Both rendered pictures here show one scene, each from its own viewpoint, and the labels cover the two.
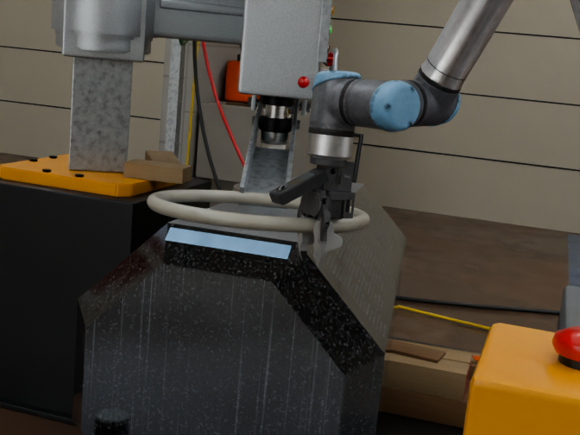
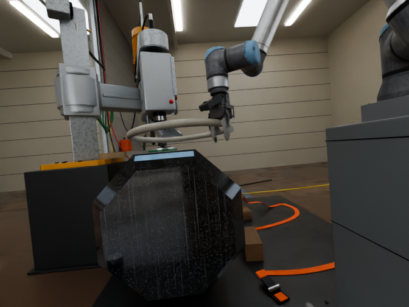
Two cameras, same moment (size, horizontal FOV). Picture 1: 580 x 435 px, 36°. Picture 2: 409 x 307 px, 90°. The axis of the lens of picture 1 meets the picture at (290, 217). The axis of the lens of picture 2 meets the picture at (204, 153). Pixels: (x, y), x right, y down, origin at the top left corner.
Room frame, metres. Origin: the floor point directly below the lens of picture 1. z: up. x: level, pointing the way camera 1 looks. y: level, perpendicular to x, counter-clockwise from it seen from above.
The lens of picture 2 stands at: (0.94, 0.30, 0.81)
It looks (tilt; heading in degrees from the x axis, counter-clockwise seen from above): 2 degrees down; 340
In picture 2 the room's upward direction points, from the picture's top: 5 degrees counter-clockwise
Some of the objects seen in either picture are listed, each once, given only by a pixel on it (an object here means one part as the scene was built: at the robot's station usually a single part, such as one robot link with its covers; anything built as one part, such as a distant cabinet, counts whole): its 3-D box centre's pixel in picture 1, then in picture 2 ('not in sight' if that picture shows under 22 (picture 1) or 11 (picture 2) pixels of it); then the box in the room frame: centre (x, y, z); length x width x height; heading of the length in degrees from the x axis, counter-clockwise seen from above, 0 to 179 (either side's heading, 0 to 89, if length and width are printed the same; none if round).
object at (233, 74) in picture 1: (246, 80); (126, 145); (5.86, 0.37, 0.99); 0.50 x 0.22 x 0.33; 164
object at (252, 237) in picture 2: not in sight; (250, 242); (2.27, -0.47, 0.07); 0.30 x 0.12 x 0.12; 157
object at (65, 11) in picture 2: not in sight; (59, 6); (2.84, 0.72, 2.00); 0.20 x 0.18 x 0.15; 73
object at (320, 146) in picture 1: (328, 147); (217, 86); (1.74, -0.06, 1.06); 0.10 x 0.09 x 0.05; 30
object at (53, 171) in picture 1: (97, 172); (86, 162); (2.98, 0.67, 0.76); 0.49 x 0.49 x 0.05; 73
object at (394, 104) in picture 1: (383, 104); (243, 56); (1.67, -0.15, 1.16); 0.12 x 0.12 x 0.09; 45
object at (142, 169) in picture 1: (158, 171); (113, 155); (2.86, 0.44, 0.81); 0.20 x 0.10 x 0.05; 81
